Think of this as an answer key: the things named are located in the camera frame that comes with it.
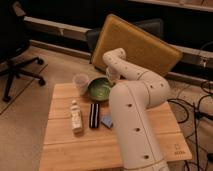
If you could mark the black white striped eraser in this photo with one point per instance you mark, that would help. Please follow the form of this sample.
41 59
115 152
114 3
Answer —
94 115

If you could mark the blue sponge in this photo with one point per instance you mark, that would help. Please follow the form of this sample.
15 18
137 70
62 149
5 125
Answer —
107 121

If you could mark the black office chair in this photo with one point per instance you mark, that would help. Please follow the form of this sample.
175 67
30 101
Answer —
14 41

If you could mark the green ceramic bowl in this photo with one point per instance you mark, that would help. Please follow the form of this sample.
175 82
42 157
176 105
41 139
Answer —
99 89

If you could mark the small white plastic bottle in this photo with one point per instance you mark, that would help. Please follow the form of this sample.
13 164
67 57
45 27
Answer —
76 117

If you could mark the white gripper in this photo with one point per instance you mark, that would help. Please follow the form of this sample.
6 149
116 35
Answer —
113 78

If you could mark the clear plastic cup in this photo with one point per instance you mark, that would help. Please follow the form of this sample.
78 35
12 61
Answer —
81 83

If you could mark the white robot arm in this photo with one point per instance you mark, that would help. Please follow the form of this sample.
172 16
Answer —
128 102

